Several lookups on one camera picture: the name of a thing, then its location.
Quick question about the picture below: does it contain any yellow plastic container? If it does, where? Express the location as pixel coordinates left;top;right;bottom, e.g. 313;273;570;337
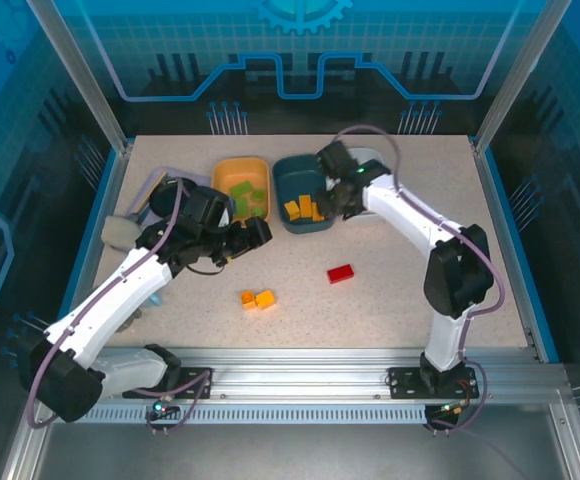
211;156;273;225

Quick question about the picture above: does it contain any aluminium table side rail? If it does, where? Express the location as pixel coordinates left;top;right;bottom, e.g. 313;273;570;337
44;142;134;351
471;139;542;362

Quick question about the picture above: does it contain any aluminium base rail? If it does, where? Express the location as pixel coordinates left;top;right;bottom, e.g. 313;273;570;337
34;347;566;407

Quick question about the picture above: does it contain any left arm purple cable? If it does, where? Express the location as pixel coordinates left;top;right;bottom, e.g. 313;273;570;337
25;177;215;436

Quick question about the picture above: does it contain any slotted cable duct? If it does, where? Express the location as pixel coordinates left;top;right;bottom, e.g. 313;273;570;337
77;405;429;425

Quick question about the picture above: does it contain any red wide lego brick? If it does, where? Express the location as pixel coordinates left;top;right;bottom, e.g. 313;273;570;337
326;264;356;285

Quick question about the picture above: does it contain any aluminium frame post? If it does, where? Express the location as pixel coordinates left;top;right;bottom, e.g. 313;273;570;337
25;0;134;154
472;0;564;154

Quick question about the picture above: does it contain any lavender tray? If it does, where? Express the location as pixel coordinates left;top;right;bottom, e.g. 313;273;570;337
128;167;211;226

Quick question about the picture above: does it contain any teal plastic container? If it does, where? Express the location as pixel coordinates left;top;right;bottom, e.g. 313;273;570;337
271;153;336;236

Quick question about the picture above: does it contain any white plastic container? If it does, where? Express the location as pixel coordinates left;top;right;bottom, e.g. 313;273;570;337
344;146;387;221

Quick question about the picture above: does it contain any black round plate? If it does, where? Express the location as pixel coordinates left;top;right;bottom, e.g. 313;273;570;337
148;177;187;217

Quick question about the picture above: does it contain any beige cloth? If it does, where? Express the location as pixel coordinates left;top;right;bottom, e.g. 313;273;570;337
100;214;142;251

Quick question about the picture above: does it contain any wooden stick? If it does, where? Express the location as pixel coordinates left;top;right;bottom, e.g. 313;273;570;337
129;171;169;216

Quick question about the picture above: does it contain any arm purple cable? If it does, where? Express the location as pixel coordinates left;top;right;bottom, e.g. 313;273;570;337
333;124;504;435
25;177;215;436

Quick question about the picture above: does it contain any cable connector with light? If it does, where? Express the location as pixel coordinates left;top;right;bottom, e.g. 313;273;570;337
437;399;471;416
150;399;179;421

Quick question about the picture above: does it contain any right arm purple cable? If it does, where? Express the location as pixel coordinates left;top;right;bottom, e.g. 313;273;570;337
333;124;504;435

